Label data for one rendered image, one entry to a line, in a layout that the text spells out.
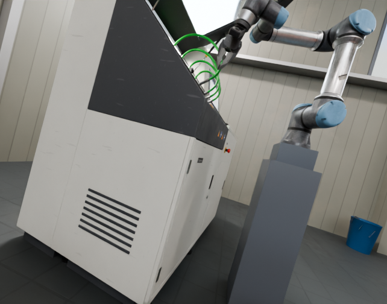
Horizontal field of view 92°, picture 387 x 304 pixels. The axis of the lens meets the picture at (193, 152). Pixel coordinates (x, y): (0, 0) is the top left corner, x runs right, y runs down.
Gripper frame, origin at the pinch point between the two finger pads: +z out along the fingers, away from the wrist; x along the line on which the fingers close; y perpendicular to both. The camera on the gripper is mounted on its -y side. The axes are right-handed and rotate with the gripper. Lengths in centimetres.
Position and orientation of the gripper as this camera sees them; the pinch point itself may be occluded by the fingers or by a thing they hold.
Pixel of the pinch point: (219, 66)
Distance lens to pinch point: 96.0
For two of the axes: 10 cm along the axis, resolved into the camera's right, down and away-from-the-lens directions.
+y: 2.4, -1.8, 9.5
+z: -4.8, 8.3, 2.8
